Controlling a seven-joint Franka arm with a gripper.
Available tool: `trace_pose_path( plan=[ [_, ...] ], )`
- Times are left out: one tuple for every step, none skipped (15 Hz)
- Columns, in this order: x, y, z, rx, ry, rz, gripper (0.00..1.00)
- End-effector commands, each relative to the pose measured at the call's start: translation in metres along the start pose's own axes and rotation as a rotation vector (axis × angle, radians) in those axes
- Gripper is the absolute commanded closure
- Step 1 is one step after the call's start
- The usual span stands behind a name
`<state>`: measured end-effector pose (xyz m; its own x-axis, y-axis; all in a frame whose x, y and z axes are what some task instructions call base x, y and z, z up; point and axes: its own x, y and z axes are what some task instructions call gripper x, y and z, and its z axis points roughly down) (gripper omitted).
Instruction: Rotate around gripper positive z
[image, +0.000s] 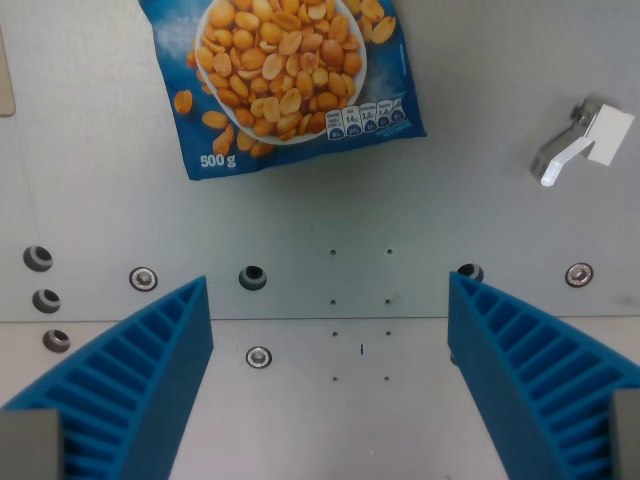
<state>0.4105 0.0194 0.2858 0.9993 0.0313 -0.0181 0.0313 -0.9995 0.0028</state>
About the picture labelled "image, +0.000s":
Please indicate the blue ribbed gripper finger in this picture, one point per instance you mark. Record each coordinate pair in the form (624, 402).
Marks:
(515, 350)
(150, 360)

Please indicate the grey metal clip white block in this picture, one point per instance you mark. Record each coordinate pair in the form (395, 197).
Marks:
(582, 140)

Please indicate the silver hex socket screw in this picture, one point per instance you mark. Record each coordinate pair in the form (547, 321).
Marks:
(579, 274)
(143, 278)
(259, 357)

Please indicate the blue peanut bag 500 g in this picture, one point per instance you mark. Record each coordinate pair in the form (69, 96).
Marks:
(300, 75)

